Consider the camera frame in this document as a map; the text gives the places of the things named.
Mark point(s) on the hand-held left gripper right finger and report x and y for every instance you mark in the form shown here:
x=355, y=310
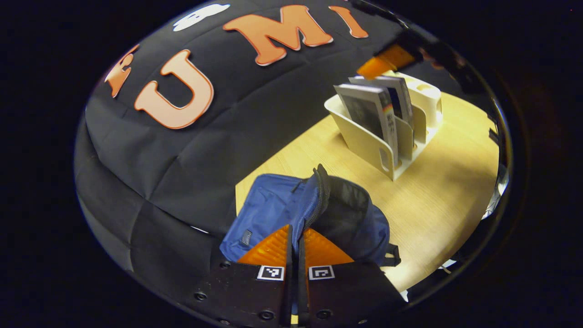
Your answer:
x=302, y=296

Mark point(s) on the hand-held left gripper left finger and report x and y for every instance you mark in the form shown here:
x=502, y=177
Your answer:
x=288, y=296

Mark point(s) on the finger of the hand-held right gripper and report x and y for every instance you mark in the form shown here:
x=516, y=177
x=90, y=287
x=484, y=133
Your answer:
x=387, y=61

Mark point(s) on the blue cover book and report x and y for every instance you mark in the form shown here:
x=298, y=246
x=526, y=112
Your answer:
x=401, y=95

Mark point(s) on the grey cover book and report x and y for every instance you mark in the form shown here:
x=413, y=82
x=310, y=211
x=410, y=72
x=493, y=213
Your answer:
x=364, y=109

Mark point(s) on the white bookshelf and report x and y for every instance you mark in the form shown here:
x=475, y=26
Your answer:
x=364, y=141

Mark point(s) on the blue schoolbag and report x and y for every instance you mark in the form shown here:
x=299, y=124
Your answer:
x=273, y=205

